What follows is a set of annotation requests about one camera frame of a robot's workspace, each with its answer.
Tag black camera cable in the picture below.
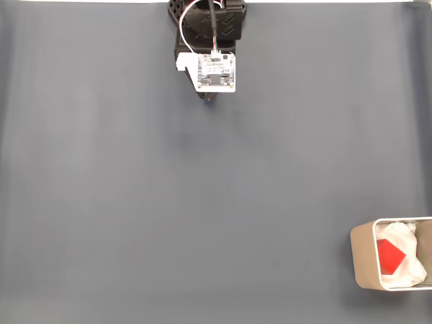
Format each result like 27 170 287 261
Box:
207 0 223 55

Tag white red servo wire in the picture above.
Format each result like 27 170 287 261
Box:
179 0 203 55

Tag white camera board with mount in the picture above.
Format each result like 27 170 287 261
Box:
175 51 237 93

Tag beige metal box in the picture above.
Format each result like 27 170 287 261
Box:
350 217 432 292

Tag red cube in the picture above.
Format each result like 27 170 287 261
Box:
377 238 407 276

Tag white crumpled tissue paper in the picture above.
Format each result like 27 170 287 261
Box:
375 221 428 290

